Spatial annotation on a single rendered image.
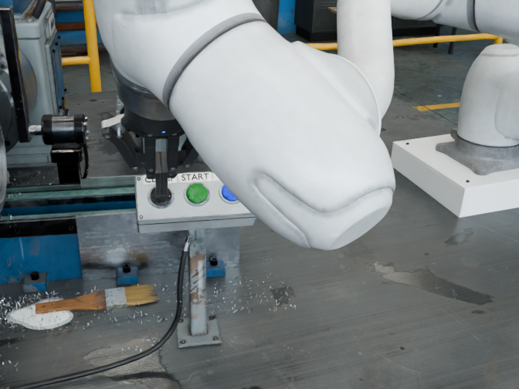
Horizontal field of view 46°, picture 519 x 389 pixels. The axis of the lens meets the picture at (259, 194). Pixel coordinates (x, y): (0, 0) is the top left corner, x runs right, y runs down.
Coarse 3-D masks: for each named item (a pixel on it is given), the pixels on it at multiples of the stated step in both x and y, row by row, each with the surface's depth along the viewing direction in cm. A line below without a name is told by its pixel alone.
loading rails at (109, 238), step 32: (32, 192) 116; (64, 192) 117; (96, 192) 117; (128, 192) 118; (0, 224) 104; (32, 224) 105; (64, 224) 106; (96, 224) 107; (128, 224) 108; (0, 256) 107; (32, 256) 108; (64, 256) 109; (96, 256) 110; (128, 256) 111; (160, 256) 112; (224, 256) 115; (32, 288) 107
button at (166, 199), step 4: (168, 188) 85; (152, 192) 84; (168, 192) 85; (152, 196) 84; (156, 196) 84; (160, 196) 84; (164, 196) 84; (168, 196) 84; (152, 200) 84; (156, 200) 84; (160, 200) 84; (164, 200) 84; (168, 200) 84; (156, 204) 84; (160, 204) 84; (164, 204) 84
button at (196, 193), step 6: (192, 186) 86; (198, 186) 86; (204, 186) 86; (186, 192) 85; (192, 192) 85; (198, 192) 85; (204, 192) 85; (192, 198) 85; (198, 198) 85; (204, 198) 85
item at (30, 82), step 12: (0, 36) 131; (0, 48) 125; (0, 60) 120; (24, 60) 132; (0, 72) 120; (24, 72) 129; (0, 84) 120; (24, 84) 125; (36, 84) 138; (0, 96) 122; (36, 96) 140; (0, 108) 123; (12, 108) 123; (0, 120) 124; (12, 120) 125; (12, 132) 126; (12, 144) 127
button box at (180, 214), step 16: (144, 176) 86; (176, 176) 87; (192, 176) 87; (208, 176) 87; (144, 192) 85; (176, 192) 86; (208, 192) 86; (144, 208) 84; (160, 208) 84; (176, 208) 85; (192, 208) 85; (208, 208) 85; (224, 208) 86; (240, 208) 86; (144, 224) 84; (160, 224) 85; (176, 224) 86; (192, 224) 87; (208, 224) 88; (224, 224) 88; (240, 224) 89
